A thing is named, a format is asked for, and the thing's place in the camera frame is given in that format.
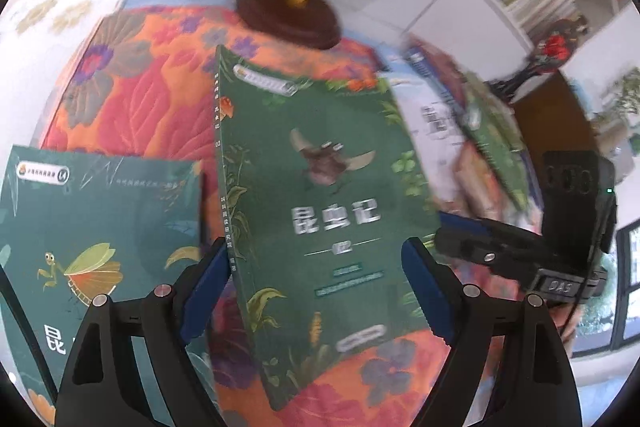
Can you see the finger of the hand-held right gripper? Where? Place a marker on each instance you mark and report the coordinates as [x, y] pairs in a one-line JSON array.
[[475, 247], [460, 219]]

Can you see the orange floral cloth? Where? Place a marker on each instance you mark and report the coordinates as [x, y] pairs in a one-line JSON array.
[[140, 107]]

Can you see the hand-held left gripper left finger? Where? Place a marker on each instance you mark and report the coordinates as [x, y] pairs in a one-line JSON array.
[[205, 297]]

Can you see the potted green plant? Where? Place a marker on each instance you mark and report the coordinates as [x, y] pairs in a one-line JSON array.
[[620, 102]]

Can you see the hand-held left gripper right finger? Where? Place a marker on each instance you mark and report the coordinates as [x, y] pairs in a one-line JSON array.
[[425, 297]]

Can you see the olive green moth book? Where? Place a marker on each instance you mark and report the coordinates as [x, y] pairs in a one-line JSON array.
[[497, 137]]

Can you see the round red flower fan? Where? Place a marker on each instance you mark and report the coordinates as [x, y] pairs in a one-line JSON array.
[[557, 47]]

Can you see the white book meadow picture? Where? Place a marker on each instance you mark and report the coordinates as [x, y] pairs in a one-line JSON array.
[[435, 142]]

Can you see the person's right forearm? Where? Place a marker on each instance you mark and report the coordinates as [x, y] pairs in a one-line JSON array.
[[565, 322]]

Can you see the window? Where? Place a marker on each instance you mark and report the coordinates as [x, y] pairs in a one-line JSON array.
[[625, 287]]

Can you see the brown wooden cabinet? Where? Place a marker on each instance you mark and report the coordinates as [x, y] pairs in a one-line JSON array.
[[555, 117]]

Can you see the dark green beetle book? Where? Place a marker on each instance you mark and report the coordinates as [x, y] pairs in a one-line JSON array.
[[310, 207]]

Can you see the blue eagle cover book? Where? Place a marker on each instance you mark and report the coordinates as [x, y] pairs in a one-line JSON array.
[[425, 69]]

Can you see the teal green mantis book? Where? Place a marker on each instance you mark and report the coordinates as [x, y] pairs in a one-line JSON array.
[[90, 217]]

